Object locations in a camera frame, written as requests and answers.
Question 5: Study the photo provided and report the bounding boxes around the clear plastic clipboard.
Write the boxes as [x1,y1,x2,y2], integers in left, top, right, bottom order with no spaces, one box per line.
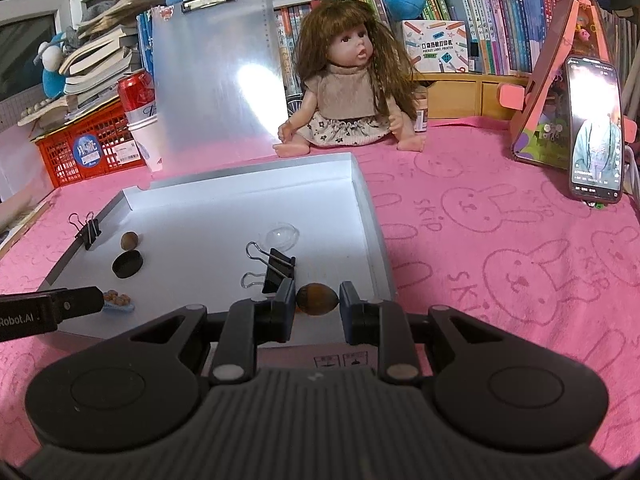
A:
[149,0,291,186]

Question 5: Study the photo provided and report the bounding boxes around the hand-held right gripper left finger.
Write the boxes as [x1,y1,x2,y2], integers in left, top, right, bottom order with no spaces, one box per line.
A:
[127,277,297,387]

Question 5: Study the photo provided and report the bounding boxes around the white paper cup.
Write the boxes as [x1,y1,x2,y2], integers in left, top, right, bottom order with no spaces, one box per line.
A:
[125,112,165,173]

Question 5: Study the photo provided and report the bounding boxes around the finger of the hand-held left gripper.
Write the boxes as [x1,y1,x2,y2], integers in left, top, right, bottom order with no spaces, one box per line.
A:
[47,286,106,319]

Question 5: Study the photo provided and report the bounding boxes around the red plastic basket with sticker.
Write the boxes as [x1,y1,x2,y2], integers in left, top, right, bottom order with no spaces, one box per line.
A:
[34,100,146,188]

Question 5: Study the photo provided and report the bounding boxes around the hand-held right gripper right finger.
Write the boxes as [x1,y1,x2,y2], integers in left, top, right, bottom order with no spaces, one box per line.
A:
[339,281,501,387]

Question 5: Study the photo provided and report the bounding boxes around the red drink can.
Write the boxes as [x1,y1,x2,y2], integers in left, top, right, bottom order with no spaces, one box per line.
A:
[116,69,157,123]

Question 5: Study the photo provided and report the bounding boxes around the white cardboard box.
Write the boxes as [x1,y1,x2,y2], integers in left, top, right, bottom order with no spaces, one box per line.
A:
[37,152,401,371]

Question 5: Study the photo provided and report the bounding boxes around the smartphone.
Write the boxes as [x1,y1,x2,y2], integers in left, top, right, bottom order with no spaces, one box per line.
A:
[564,56,626,206]

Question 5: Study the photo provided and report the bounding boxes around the wooden drawer unit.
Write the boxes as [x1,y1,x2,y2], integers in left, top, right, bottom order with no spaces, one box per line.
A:
[425,71,533,121]

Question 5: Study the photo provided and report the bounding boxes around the large black binder clip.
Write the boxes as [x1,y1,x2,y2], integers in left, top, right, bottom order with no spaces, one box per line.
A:
[241,241,297,295]

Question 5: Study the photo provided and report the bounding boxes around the row of upright books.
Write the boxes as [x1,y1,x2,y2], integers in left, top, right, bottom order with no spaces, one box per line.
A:
[137,0,640,111]

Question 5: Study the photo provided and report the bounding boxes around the white sheet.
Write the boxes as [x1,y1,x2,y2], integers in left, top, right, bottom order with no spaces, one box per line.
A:
[0,122,56,206]

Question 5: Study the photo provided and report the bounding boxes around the blue and white plush toy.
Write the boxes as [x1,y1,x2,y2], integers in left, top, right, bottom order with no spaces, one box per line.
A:
[37,30,71,98]

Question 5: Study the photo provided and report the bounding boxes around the clear plastic dome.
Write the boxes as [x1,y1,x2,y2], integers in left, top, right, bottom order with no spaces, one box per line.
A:
[264,222,301,251]

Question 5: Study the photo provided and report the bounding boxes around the large brown nut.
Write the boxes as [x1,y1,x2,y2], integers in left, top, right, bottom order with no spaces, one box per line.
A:
[296,282,341,317]

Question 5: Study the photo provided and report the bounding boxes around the grey perforated board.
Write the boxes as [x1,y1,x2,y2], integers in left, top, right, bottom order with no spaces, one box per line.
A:
[0,85,46,133]

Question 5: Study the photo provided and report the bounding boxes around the paper booklet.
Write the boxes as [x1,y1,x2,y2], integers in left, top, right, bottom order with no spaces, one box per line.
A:
[0,190,53,261]

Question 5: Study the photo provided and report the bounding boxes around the white printed carton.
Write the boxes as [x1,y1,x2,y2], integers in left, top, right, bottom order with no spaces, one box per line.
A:
[401,20,473,75]

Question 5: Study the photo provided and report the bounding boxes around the long-haired baby doll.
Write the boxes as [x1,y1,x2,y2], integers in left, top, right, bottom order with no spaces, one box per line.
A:
[272,0,426,158]

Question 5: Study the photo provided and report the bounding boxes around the pink rabbit print towel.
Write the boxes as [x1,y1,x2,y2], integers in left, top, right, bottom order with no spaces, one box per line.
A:
[0,115,640,466]

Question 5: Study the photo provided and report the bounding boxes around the small black binder clip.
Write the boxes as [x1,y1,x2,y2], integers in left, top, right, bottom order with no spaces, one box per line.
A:
[68,212,102,251]

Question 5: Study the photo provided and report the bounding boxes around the pink triangular stand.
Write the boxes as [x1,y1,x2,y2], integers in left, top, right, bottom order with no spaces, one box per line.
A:
[497,0,640,168]

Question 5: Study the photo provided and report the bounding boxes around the black round cap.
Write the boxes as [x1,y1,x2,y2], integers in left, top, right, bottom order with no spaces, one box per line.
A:
[111,252,146,278]

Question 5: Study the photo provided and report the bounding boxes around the pile of lying books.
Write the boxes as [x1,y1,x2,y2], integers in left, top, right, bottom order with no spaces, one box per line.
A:
[17,0,166,128]

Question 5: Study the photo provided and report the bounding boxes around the grey plush toy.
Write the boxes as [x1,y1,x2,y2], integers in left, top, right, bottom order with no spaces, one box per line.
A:
[75,2,121,38]

